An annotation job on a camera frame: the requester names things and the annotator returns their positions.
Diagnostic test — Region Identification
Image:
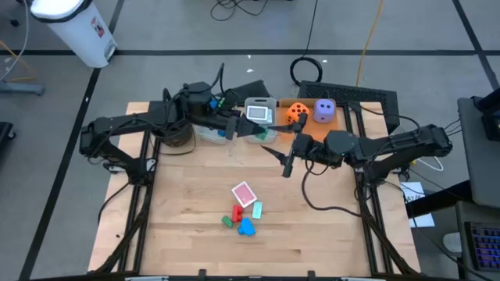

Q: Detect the light blue toy block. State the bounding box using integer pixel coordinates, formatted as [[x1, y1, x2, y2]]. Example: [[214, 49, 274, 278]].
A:
[[237, 217, 256, 237]]

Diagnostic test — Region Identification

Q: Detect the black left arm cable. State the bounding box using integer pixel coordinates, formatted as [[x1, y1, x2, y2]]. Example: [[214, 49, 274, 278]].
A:
[[210, 62, 227, 98]]

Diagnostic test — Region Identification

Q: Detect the white trash can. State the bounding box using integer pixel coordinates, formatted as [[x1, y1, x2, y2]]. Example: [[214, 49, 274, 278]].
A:
[[30, 0, 119, 69]]

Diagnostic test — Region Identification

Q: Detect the black floor object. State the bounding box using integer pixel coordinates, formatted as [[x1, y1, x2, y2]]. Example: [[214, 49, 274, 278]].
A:
[[0, 121, 17, 151]]

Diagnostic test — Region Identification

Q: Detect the orange foam die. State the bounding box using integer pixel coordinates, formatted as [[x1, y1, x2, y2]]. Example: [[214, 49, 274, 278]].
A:
[[285, 101, 311, 124]]

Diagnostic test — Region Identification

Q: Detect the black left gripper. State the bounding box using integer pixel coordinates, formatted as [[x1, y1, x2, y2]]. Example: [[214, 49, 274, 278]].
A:
[[180, 80, 271, 142]]

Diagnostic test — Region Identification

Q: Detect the grey white playing card box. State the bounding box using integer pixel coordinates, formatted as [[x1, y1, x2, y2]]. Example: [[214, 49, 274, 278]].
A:
[[245, 105, 270, 123]]

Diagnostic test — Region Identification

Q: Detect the orange plastic tray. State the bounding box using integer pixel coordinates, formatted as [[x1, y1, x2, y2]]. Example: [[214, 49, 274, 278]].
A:
[[277, 98, 341, 144]]

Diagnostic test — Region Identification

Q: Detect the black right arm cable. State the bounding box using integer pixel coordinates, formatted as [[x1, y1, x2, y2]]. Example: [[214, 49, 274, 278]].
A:
[[300, 158, 364, 219]]

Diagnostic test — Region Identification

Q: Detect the black coiled cable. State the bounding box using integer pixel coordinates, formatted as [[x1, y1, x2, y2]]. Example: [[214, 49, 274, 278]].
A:
[[288, 0, 324, 87]]

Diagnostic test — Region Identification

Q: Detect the black pumpkin face bucket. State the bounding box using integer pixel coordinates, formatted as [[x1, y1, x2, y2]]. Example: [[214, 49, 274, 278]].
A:
[[150, 87, 197, 148]]

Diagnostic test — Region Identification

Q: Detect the black perforated panel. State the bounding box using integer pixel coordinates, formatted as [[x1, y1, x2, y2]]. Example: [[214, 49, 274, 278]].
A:
[[297, 80, 401, 132]]

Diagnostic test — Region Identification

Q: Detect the black keyboard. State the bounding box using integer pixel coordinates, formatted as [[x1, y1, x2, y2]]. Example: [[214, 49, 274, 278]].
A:
[[463, 221, 500, 273]]

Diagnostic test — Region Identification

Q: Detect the grey stand base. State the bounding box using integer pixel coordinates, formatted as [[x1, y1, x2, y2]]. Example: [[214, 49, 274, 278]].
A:
[[0, 79, 46, 97]]

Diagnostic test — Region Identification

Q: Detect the purple foam die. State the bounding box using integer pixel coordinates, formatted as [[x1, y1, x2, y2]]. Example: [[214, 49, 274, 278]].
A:
[[312, 98, 337, 125]]

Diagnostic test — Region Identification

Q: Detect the yellow hanging cable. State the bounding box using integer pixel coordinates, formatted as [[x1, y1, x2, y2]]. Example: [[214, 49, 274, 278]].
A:
[[355, 0, 387, 88]]

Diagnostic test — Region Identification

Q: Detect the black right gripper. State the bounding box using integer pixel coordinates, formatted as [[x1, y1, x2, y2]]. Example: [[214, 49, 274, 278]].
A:
[[259, 112, 328, 180]]

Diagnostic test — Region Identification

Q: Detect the white paper sheet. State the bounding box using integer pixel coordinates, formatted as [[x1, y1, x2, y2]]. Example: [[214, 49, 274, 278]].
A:
[[398, 180, 436, 229]]

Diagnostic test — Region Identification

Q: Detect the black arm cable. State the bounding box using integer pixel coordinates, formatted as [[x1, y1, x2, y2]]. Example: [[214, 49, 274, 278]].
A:
[[300, 158, 364, 219], [210, 62, 227, 98]]

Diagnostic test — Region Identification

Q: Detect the black monitor stand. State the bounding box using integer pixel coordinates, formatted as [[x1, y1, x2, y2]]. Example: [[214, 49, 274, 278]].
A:
[[471, 87, 500, 142]]

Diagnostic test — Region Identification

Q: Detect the red patterned playing card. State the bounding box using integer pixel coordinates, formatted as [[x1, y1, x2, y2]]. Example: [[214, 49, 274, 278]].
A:
[[230, 180, 258, 208]]

